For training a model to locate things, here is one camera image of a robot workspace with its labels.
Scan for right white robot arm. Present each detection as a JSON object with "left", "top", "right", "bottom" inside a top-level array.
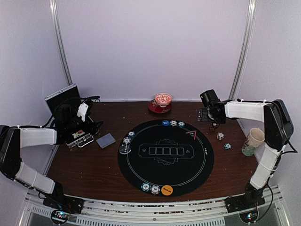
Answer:
[{"left": 200, "top": 89, "right": 294, "bottom": 208}]

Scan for red black triangle marker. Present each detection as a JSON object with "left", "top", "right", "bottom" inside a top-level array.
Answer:
[{"left": 186, "top": 130, "right": 197, "bottom": 140}]

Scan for dark red saucer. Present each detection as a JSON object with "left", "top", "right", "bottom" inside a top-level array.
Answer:
[{"left": 148, "top": 99, "right": 172, "bottom": 114}]

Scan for blue small blind button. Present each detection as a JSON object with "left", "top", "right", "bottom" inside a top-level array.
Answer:
[{"left": 161, "top": 120, "right": 170, "bottom": 126}]

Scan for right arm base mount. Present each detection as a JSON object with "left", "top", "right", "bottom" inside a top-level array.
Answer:
[{"left": 224, "top": 195, "right": 265, "bottom": 224}]

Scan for blue cream poker chip stack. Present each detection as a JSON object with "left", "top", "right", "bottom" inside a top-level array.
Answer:
[{"left": 216, "top": 132, "right": 225, "bottom": 141}]

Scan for red white patterned bowl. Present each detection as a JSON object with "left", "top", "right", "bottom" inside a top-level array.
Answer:
[{"left": 154, "top": 93, "right": 173, "bottom": 107}]

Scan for green poker chip stack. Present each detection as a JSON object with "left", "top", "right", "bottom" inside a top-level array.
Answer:
[{"left": 224, "top": 143, "right": 232, "bottom": 150}]

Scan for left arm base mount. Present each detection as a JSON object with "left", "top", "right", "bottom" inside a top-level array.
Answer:
[{"left": 41, "top": 194, "right": 84, "bottom": 226}]

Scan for grey dealer button disc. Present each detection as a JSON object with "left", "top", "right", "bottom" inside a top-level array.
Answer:
[{"left": 119, "top": 144, "right": 131, "bottom": 154}]

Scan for front aluminium rail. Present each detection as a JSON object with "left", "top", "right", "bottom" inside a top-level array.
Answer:
[{"left": 17, "top": 196, "right": 291, "bottom": 226}]

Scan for black round poker mat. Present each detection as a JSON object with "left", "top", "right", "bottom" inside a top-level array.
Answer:
[{"left": 118, "top": 119, "right": 214, "bottom": 196}]

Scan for grey playing card deck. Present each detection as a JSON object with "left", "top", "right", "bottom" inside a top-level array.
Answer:
[{"left": 96, "top": 133, "right": 116, "bottom": 149}]

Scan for orange big blind button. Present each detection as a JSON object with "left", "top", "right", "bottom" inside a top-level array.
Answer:
[{"left": 161, "top": 185, "right": 174, "bottom": 196}]

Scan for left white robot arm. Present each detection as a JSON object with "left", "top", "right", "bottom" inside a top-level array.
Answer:
[{"left": 0, "top": 96, "right": 103, "bottom": 209}]

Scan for green chips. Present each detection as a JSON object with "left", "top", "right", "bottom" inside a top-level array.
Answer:
[
  {"left": 177, "top": 121, "right": 185, "bottom": 128},
  {"left": 127, "top": 131, "right": 135, "bottom": 138},
  {"left": 141, "top": 182, "right": 151, "bottom": 192}
]

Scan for right aluminium frame post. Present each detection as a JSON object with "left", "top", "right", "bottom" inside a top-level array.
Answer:
[{"left": 229, "top": 0, "right": 257, "bottom": 99}]

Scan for aluminium poker case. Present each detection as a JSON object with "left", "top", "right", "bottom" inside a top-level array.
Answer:
[{"left": 43, "top": 84, "right": 95, "bottom": 149}]

